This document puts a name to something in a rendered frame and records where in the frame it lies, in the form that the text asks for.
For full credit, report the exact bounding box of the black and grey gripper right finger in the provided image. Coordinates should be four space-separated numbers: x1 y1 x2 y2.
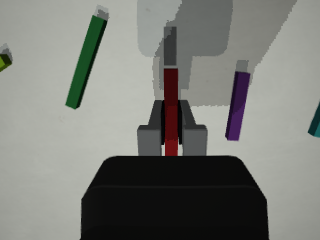
177 100 208 156

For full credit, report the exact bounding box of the turquoise rod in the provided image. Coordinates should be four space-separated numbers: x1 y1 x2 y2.
307 102 320 138

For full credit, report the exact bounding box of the purple rod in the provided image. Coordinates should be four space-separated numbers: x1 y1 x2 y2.
225 71 250 141

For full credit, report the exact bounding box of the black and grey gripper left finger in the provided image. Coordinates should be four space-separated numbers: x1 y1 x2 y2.
137 100 165 156

